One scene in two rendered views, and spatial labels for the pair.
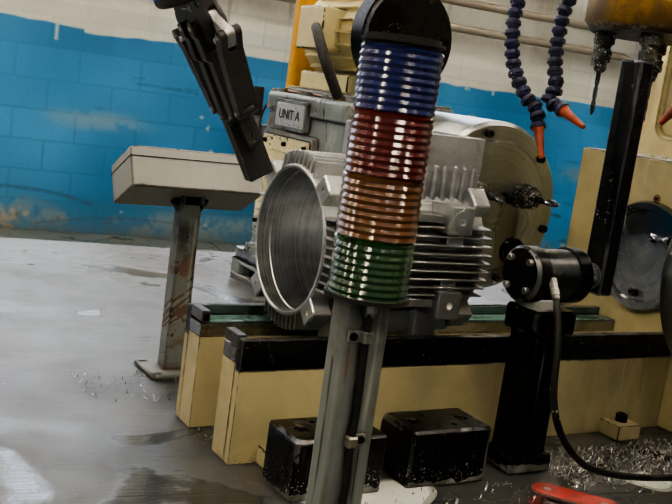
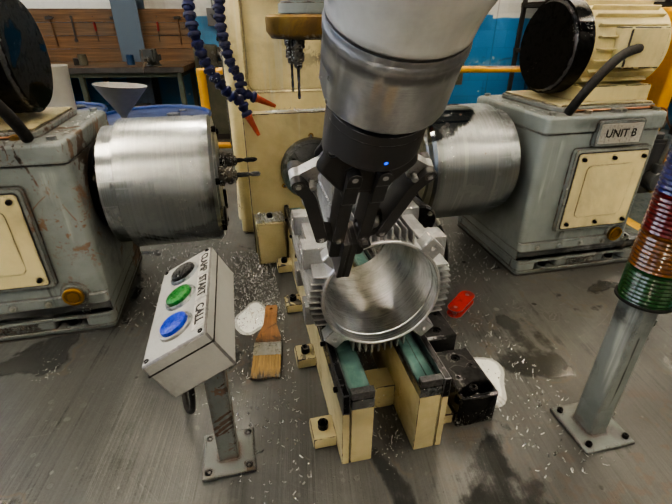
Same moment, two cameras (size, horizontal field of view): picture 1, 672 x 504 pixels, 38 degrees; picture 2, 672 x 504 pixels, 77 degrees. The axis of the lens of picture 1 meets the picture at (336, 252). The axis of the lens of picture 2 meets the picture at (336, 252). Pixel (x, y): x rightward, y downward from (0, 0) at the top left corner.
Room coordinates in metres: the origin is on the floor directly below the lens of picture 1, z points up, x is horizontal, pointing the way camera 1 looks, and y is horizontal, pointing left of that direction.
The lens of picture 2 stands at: (0.91, 0.50, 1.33)
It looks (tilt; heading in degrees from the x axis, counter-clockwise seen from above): 29 degrees down; 289
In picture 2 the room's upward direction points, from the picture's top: straight up
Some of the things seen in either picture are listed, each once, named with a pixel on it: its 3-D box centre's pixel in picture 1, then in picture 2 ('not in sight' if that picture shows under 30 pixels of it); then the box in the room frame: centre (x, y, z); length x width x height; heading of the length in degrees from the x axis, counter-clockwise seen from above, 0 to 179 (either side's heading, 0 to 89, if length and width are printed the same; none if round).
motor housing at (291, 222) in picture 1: (367, 243); (362, 258); (1.05, -0.03, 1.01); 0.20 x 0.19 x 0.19; 120
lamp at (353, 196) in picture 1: (379, 206); (664, 249); (0.69, -0.03, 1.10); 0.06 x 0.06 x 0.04
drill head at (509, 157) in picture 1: (434, 191); (144, 183); (1.53, -0.14, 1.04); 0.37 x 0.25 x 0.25; 32
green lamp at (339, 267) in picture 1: (370, 266); (650, 282); (0.69, -0.03, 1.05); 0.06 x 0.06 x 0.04
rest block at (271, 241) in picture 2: not in sight; (271, 236); (1.36, -0.33, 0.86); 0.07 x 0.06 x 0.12; 32
